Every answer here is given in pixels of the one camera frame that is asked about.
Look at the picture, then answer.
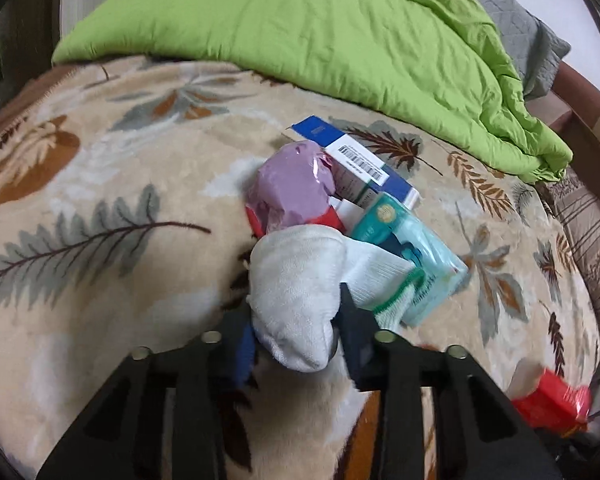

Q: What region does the green quilt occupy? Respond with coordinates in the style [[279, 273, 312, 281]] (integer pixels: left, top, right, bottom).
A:
[[52, 0, 575, 184]]

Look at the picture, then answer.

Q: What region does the small red packet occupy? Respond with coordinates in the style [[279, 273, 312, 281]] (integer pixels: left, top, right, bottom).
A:
[[245, 207, 346, 236]]

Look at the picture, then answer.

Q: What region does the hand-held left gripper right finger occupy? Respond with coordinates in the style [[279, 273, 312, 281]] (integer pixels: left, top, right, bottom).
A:
[[337, 282, 566, 480]]

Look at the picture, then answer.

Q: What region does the leaf print beige blanket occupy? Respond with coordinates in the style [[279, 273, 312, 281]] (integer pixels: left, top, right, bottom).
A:
[[0, 55, 600, 480]]

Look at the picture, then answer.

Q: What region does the grey quilted pillow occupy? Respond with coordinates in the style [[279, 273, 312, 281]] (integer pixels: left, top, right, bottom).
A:
[[447, 0, 572, 101]]

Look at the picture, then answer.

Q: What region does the red plastic basket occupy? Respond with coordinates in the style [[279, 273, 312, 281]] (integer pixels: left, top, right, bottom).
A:
[[511, 369, 593, 435]]

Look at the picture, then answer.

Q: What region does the teal tissue packet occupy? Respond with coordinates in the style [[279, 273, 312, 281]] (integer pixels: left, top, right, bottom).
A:
[[351, 192, 470, 326]]

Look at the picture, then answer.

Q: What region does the purple plastic packet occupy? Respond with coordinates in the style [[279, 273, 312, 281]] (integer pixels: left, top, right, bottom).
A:
[[244, 141, 337, 235]]

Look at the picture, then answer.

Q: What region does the striped beige pillow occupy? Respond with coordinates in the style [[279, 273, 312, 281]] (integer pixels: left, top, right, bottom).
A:
[[540, 165, 600, 356]]

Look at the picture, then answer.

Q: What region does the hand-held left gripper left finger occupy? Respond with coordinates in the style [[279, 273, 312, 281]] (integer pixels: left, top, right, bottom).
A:
[[35, 310, 258, 480]]

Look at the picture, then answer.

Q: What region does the white sock with green cuff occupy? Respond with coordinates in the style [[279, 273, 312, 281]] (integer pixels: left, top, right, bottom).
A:
[[245, 225, 426, 372]]

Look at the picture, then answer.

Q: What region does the blue and white box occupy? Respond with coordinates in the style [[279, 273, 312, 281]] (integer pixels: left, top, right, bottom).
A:
[[281, 116, 422, 211]]

